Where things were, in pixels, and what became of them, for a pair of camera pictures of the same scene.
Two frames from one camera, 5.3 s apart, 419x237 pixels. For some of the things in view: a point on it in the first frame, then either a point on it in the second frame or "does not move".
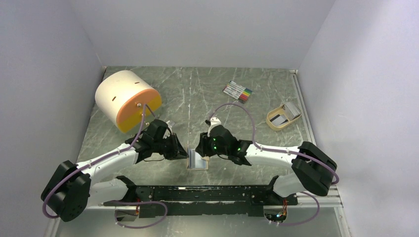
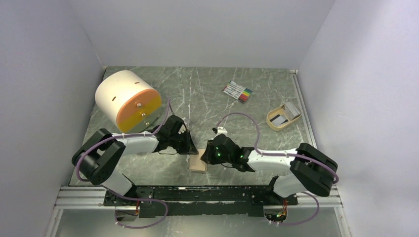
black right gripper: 203,147 → 208,156
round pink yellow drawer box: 121,96 does not move
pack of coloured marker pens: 237,91 does not move
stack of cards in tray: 292,110 does not move
